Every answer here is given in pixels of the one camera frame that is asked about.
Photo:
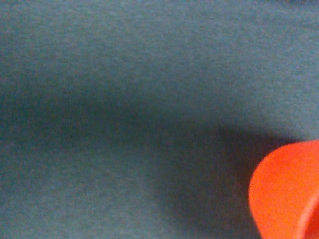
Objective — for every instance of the red plastic cup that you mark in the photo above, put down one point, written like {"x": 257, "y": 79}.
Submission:
{"x": 284, "y": 192}

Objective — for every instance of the black tablecloth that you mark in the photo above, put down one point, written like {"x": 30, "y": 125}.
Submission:
{"x": 144, "y": 119}

